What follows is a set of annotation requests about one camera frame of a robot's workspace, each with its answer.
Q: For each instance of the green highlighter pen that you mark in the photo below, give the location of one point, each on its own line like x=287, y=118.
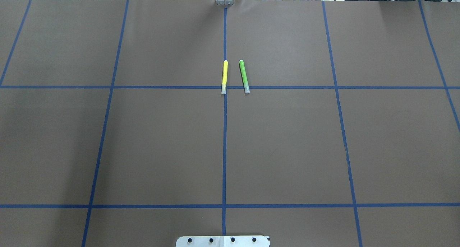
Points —
x=244, y=76

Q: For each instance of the yellow highlighter pen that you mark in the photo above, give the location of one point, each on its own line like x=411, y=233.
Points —
x=224, y=77

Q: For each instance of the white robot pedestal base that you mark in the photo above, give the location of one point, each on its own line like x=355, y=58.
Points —
x=224, y=241

